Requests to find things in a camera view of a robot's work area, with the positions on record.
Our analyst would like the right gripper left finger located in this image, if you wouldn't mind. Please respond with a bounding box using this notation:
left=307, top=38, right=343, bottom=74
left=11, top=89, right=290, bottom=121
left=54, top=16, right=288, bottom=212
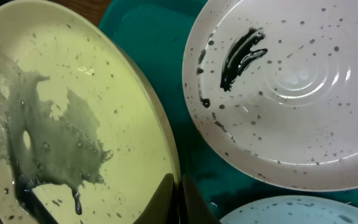
left=134, top=174, right=176, bottom=224

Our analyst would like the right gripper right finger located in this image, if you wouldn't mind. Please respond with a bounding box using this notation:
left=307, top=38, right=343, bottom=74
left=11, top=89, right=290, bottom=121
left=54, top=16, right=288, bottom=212
left=180, top=175, right=221, bottom=224

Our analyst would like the yellow-green plate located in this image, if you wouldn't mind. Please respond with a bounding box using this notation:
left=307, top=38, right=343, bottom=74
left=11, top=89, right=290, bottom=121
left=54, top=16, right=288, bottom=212
left=0, top=1, right=180, bottom=223

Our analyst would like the white plate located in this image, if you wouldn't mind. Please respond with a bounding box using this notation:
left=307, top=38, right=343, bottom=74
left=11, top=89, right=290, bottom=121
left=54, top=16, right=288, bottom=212
left=182, top=0, right=358, bottom=192

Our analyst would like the light blue dirty plate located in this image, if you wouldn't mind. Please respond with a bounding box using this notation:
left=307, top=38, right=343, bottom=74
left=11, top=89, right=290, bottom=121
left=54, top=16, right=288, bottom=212
left=220, top=195, right=358, bottom=224

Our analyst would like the teal plastic tray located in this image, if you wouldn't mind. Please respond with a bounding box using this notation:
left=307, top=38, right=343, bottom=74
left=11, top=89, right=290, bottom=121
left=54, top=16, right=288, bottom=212
left=99, top=1, right=358, bottom=218

